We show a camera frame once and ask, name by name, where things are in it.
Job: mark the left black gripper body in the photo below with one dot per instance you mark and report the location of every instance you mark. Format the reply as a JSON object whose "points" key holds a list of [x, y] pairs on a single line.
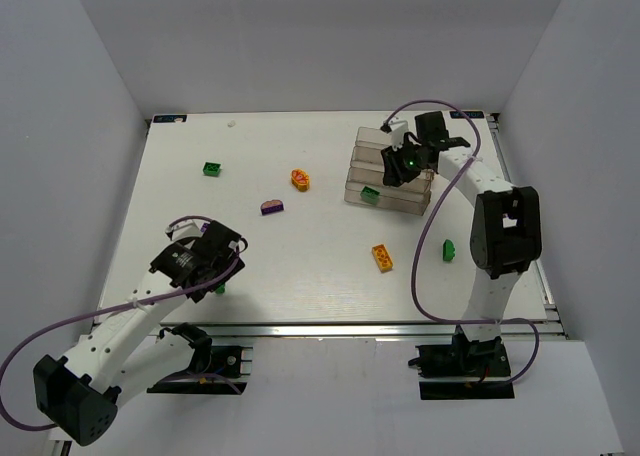
{"points": [[212, 277]]}

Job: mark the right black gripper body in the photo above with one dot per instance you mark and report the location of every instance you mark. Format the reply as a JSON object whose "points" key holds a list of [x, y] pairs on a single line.
{"points": [[395, 166]]}

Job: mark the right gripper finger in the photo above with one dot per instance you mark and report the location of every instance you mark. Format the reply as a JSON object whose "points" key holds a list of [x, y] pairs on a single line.
{"points": [[407, 174], [391, 159]]}

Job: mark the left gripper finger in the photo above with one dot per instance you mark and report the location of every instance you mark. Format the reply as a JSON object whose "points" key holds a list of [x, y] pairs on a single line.
{"points": [[235, 267], [199, 293]]}

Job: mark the green square lego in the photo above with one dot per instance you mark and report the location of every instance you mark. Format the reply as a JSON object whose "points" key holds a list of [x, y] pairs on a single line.
{"points": [[370, 195]]}

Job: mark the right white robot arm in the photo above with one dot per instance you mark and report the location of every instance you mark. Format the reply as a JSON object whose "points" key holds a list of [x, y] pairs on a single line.
{"points": [[505, 235]]}

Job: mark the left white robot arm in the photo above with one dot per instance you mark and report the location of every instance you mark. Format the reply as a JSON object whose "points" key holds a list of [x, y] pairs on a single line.
{"points": [[82, 391]]}

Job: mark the purple rounded lego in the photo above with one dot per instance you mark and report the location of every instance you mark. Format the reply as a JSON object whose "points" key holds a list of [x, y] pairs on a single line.
{"points": [[271, 207]]}

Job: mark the right blue label sticker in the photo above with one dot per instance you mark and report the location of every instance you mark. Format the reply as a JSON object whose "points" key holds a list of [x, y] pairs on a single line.
{"points": [[471, 114]]}

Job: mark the blue label sticker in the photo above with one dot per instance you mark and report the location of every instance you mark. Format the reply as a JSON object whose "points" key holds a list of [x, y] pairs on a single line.
{"points": [[169, 118], [471, 114]]}

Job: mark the yellow rectangular lego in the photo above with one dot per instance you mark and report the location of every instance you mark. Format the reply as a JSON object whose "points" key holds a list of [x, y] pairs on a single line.
{"points": [[382, 258]]}

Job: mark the green rounded lego right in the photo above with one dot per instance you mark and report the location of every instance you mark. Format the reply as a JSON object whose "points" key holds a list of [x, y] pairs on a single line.
{"points": [[448, 250]]}

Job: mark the orange rounded lego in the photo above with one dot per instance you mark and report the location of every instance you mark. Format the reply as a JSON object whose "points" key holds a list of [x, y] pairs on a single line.
{"points": [[300, 179]]}

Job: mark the green lego far left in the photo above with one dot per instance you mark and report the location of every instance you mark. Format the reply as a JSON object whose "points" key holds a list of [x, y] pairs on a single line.
{"points": [[211, 169]]}

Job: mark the left blue label sticker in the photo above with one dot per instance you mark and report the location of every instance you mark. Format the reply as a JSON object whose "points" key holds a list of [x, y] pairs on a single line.
{"points": [[169, 118]]}

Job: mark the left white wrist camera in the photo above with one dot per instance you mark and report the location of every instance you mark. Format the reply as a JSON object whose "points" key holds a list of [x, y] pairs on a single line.
{"points": [[182, 231]]}

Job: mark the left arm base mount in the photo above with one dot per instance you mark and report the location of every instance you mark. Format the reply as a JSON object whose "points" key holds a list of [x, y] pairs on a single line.
{"points": [[227, 373]]}

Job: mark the aluminium table rail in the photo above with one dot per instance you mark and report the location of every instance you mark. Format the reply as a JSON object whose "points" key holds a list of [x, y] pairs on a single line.
{"points": [[547, 329]]}

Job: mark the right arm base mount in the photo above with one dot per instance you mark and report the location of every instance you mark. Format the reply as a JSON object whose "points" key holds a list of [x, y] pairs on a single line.
{"points": [[463, 370]]}

